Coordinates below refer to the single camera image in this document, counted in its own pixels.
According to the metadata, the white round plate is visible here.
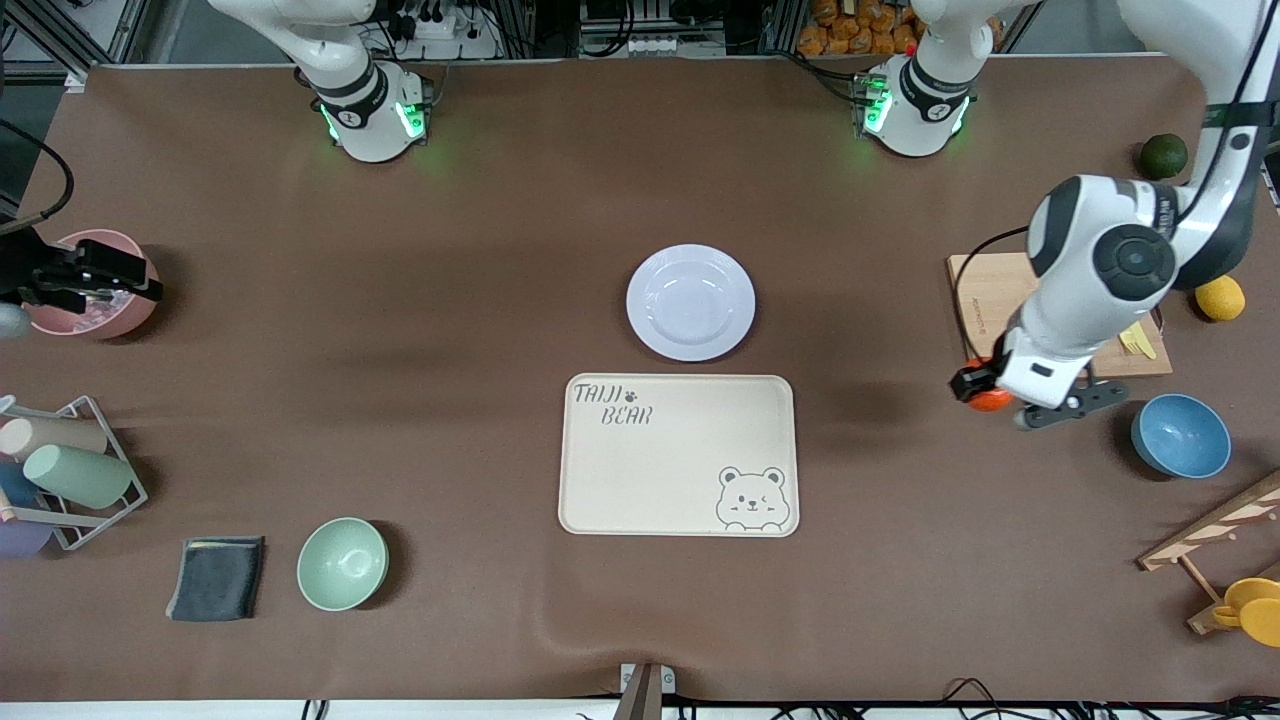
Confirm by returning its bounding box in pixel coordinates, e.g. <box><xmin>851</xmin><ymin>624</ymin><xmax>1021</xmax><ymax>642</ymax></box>
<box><xmin>626</xmin><ymin>244</ymin><xmax>757</xmax><ymax>363</ymax></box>

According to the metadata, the pink bowl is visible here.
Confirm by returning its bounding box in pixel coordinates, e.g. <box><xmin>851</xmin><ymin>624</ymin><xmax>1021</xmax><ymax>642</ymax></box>
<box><xmin>20</xmin><ymin>229</ymin><xmax>161</xmax><ymax>341</ymax></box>

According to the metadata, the bamboo cutting board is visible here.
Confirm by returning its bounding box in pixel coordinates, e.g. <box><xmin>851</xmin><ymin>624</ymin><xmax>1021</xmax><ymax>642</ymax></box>
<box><xmin>947</xmin><ymin>250</ymin><xmax>1174</xmax><ymax>379</ymax></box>

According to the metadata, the beige cup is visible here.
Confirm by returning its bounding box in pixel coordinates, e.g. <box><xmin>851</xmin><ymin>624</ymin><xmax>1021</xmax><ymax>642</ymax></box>
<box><xmin>0</xmin><ymin>416</ymin><xmax>108</xmax><ymax>461</ymax></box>

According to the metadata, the mint green cup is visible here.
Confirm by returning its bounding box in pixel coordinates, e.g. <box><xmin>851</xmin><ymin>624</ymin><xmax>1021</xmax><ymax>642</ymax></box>
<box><xmin>23</xmin><ymin>443</ymin><xmax>134</xmax><ymax>509</ymax></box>

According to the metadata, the blue bowl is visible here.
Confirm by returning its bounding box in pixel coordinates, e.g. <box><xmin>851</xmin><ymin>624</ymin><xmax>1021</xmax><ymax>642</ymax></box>
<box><xmin>1131</xmin><ymin>393</ymin><xmax>1233</xmax><ymax>480</ymax></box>

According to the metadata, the blue cup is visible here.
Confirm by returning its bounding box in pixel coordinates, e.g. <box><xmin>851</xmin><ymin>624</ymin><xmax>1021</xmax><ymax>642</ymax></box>
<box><xmin>0</xmin><ymin>462</ymin><xmax>41</xmax><ymax>508</ymax></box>

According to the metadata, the yellow lemon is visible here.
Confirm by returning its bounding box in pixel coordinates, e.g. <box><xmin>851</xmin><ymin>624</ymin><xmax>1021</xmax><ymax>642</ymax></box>
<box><xmin>1195</xmin><ymin>275</ymin><xmax>1247</xmax><ymax>322</ymax></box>

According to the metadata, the wooden drying rack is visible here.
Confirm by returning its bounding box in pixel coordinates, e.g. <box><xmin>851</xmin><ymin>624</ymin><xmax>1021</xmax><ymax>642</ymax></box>
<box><xmin>1138</xmin><ymin>470</ymin><xmax>1280</xmax><ymax>636</ymax></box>

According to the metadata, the purple cup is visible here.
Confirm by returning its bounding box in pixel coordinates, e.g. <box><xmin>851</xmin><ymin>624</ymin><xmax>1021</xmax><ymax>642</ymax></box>
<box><xmin>0</xmin><ymin>518</ymin><xmax>54</xmax><ymax>559</ymax></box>

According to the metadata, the dark green lime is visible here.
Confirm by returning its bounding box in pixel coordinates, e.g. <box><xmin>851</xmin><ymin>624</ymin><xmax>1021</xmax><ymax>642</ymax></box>
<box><xmin>1141</xmin><ymin>133</ymin><xmax>1189</xmax><ymax>182</ymax></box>

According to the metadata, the brown table cover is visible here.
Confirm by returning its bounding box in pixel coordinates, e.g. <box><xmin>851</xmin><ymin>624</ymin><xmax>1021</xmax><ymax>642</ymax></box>
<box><xmin>0</xmin><ymin>55</ymin><xmax>1280</xmax><ymax>703</ymax></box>

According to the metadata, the dark grey folded cloth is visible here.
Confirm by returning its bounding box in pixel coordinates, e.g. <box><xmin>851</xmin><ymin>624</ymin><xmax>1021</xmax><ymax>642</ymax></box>
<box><xmin>165</xmin><ymin>536</ymin><xmax>267</xmax><ymax>623</ymax></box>

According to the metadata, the cream bear print tray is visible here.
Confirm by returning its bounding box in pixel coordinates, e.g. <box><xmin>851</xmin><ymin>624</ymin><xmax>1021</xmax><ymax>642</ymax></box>
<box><xmin>558</xmin><ymin>373</ymin><xmax>800</xmax><ymax>539</ymax></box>

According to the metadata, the mint green bowl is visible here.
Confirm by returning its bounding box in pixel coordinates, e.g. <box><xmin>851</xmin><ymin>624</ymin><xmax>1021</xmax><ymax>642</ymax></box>
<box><xmin>296</xmin><ymin>517</ymin><xmax>390</xmax><ymax>612</ymax></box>

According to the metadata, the yellow mug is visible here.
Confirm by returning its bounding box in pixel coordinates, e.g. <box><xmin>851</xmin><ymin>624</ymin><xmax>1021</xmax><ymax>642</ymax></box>
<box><xmin>1212</xmin><ymin>577</ymin><xmax>1280</xmax><ymax>649</ymax></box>

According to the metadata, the pile of orange fruit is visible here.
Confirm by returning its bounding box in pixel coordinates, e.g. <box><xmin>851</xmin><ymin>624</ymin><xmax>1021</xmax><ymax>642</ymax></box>
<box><xmin>797</xmin><ymin>0</ymin><xmax>921</xmax><ymax>58</ymax></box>

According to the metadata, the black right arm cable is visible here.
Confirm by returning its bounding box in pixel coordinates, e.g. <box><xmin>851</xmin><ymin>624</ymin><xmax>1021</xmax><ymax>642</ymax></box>
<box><xmin>0</xmin><ymin>118</ymin><xmax>77</xmax><ymax>235</ymax></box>

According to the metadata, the grey wire cup rack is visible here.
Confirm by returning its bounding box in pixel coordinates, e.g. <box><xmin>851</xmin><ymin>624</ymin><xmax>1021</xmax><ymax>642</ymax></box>
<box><xmin>0</xmin><ymin>395</ymin><xmax>149</xmax><ymax>552</ymax></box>

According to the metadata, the aluminium frame profile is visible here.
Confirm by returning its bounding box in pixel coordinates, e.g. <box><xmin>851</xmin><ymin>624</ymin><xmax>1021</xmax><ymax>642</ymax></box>
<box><xmin>0</xmin><ymin>0</ymin><xmax>151</xmax><ymax>91</ymax></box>

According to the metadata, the grey camera stand bracket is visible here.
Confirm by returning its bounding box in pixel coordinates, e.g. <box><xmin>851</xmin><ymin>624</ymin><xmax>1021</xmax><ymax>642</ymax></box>
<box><xmin>612</xmin><ymin>662</ymin><xmax>677</xmax><ymax>720</ymax></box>

